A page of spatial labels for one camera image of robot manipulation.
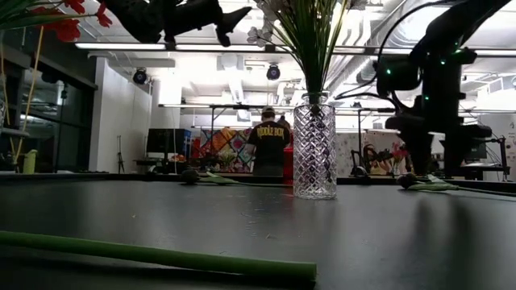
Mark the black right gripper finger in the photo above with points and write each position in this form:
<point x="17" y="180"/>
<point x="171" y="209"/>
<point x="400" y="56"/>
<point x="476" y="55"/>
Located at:
<point x="418" y="151"/>
<point x="458" y="155"/>

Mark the black artificial tulip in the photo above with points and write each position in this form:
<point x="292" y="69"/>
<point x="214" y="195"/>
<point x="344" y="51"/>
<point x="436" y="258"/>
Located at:
<point x="189" y="176"/>
<point x="407" y="180"/>

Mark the tall diamond-cut clear vase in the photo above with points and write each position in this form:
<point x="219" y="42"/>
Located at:
<point x="314" y="153"/>

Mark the background black robot arm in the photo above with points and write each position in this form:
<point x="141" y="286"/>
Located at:
<point x="356" y="169"/>

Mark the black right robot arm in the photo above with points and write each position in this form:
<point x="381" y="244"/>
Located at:
<point x="463" y="20"/>

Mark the black monitor on arm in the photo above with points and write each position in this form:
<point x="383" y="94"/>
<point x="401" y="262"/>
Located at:
<point x="480" y="151"/>

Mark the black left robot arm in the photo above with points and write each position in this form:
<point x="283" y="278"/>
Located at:
<point x="137" y="20"/>

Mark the red glass vase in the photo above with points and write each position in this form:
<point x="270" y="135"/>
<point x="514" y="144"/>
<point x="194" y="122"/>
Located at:
<point x="288" y="169"/>

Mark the black ceiling spotlight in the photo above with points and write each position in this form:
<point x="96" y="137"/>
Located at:
<point x="273" y="72"/>
<point x="140" y="76"/>

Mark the long ceiling light strip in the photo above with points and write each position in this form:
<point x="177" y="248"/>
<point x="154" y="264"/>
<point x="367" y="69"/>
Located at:
<point x="121" y="46"/>

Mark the person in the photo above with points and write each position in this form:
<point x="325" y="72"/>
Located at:
<point x="268" y="145"/>
<point x="284" y="121"/>

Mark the colourful patterned panel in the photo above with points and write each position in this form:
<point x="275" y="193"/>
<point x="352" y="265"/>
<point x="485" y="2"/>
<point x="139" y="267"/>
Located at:
<point x="225" y="145"/>

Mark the yellow-green bottle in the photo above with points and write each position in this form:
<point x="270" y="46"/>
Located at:
<point x="30" y="161"/>

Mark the black metal frame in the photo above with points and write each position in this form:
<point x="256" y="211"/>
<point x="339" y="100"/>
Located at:
<point x="213" y="121"/>

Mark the dark wall screen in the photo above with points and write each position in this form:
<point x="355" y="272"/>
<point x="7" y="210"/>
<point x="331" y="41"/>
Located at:
<point x="167" y="141"/>

